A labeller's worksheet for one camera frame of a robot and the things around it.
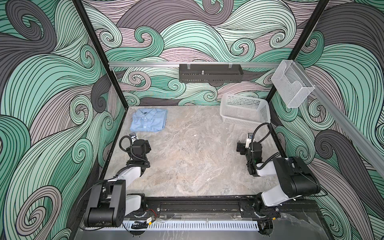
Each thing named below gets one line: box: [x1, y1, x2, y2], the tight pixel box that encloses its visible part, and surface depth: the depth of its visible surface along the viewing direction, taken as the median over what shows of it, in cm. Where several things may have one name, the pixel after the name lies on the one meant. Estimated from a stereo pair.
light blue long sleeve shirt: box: [130, 108, 168, 132], surface depth 109 cm
